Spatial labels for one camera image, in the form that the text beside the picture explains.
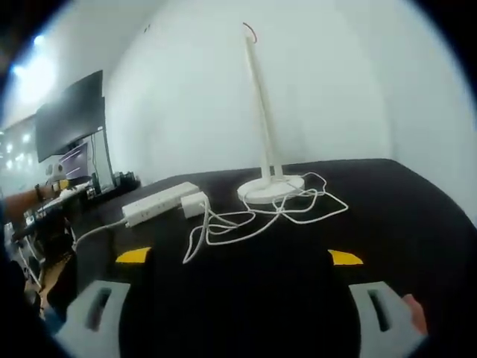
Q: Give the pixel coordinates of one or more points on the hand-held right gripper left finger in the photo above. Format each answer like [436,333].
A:
[89,317]

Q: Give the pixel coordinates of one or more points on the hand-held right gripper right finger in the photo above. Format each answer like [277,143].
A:
[387,317]

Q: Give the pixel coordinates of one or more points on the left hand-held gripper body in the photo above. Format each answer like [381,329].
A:
[56,172]

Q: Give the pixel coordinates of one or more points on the white power strip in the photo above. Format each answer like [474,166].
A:
[160,203]

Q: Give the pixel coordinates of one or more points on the white desk lamp plug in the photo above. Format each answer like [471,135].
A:
[194,205]

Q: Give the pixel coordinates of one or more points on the white desk lamp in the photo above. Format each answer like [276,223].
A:
[266,149]

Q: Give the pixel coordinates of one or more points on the black background desk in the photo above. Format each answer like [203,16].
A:
[126,182]

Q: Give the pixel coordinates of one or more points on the person's left hand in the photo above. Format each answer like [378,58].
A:
[48,192]

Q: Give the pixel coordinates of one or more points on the person's right hand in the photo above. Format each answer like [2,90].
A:
[415,315]

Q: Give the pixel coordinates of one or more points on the open laptop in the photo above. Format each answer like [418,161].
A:
[76,164]

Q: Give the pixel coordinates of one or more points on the black monitor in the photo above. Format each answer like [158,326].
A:
[69,115]

